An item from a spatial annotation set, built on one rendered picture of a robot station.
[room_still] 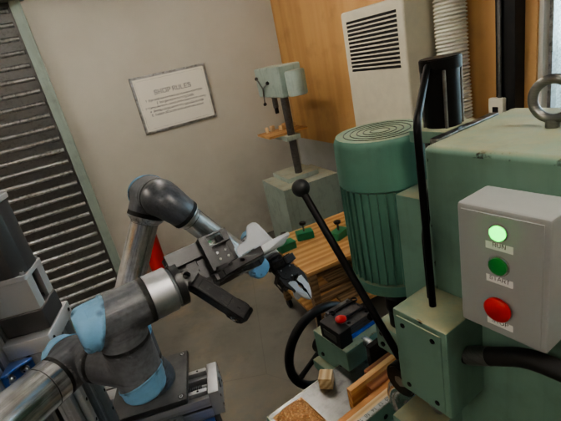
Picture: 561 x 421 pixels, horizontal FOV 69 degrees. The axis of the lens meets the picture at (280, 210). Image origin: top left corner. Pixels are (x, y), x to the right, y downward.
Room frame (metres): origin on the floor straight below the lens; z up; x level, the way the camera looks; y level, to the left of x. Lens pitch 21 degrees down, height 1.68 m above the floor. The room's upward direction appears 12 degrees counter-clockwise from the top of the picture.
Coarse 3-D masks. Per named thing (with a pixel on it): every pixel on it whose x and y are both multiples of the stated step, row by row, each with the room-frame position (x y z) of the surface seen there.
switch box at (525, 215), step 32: (480, 192) 0.43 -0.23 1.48; (512, 192) 0.41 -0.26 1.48; (480, 224) 0.39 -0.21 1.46; (512, 224) 0.36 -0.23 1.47; (544, 224) 0.34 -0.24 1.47; (480, 256) 0.39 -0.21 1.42; (512, 256) 0.36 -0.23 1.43; (544, 256) 0.34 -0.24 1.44; (480, 288) 0.40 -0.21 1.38; (544, 288) 0.34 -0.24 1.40; (480, 320) 0.40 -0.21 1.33; (512, 320) 0.36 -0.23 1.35; (544, 320) 0.34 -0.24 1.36; (544, 352) 0.34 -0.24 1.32
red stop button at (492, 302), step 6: (486, 300) 0.38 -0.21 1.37; (492, 300) 0.37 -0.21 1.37; (498, 300) 0.37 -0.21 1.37; (486, 306) 0.38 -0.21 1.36; (492, 306) 0.37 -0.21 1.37; (498, 306) 0.37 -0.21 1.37; (504, 306) 0.36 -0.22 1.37; (486, 312) 0.38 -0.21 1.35; (492, 312) 0.37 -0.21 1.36; (498, 312) 0.37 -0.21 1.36; (504, 312) 0.36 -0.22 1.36; (510, 312) 0.36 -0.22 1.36; (492, 318) 0.37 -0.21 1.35; (498, 318) 0.37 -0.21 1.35; (504, 318) 0.36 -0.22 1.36
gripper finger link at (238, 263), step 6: (258, 246) 0.62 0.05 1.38; (252, 252) 0.62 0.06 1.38; (258, 252) 0.61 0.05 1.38; (240, 258) 0.61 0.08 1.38; (246, 258) 0.60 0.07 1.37; (252, 258) 0.60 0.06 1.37; (234, 264) 0.60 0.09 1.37; (240, 264) 0.60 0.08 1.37; (228, 270) 0.60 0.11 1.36; (234, 270) 0.60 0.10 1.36
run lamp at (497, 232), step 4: (496, 224) 0.38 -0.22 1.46; (492, 228) 0.38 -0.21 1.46; (496, 228) 0.37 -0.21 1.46; (500, 228) 0.37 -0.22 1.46; (504, 228) 0.37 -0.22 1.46; (492, 232) 0.38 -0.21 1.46; (496, 232) 0.37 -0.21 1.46; (500, 232) 0.37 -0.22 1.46; (504, 232) 0.37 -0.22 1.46; (492, 236) 0.38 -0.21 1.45; (496, 236) 0.37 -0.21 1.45; (500, 236) 0.37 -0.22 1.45; (504, 236) 0.37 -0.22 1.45; (496, 240) 0.37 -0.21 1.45; (500, 240) 0.37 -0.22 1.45; (504, 240) 0.37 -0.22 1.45
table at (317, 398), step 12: (324, 360) 0.90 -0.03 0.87; (336, 372) 0.82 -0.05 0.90; (348, 372) 0.81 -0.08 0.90; (360, 372) 0.80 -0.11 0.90; (312, 384) 0.80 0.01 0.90; (336, 384) 0.78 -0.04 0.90; (348, 384) 0.77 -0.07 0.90; (300, 396) 0.77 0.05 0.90; (312, 396) 0.76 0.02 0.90; (324, 396) 0.75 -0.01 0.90; (336, 396) 0.74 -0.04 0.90; (324, 408) 0.72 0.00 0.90; (336, 408) 0.71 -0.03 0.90; (348, 408) 0.70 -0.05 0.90; (336, 420) 0.68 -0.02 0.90
